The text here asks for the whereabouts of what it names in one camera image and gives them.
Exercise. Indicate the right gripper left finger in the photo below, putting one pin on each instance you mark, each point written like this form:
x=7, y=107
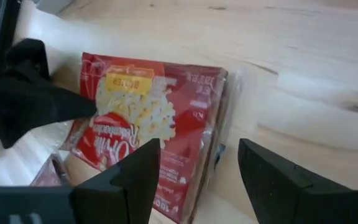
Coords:
x=120, y=199

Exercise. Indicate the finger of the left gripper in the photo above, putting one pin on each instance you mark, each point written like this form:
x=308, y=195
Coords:
x=42, y=102
x=26, y=56

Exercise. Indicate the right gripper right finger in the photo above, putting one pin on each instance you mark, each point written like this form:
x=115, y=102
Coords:
x=291, y=199

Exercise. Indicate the red popcorn bag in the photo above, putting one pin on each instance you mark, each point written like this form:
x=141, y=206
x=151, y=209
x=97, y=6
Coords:
x=166, y=124
x=50, y=175

